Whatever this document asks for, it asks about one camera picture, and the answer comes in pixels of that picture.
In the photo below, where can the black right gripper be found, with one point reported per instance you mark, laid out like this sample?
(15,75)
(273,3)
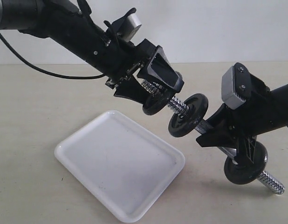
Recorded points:
(238,128)

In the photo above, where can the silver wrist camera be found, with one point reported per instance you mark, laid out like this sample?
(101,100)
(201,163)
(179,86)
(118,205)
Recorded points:
(127,26)
(228,93)

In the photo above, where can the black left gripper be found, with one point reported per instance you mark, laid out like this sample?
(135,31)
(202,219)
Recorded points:
(117,60)

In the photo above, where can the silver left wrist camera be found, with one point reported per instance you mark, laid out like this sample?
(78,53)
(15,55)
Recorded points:
(127,26)

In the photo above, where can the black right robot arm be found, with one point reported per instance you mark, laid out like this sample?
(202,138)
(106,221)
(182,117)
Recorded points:
(280,95)

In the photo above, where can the black weight plate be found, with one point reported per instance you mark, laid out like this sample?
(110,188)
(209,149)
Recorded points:
(241,174)
(180,126)
(158,98)

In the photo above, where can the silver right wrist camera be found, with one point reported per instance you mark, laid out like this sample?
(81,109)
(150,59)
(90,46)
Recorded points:
(228,93)

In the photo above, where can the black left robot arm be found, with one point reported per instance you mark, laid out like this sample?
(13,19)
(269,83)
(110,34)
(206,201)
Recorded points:
(68,24)

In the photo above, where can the white plastic tray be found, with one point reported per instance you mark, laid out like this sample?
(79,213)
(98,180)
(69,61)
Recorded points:
(123,165)

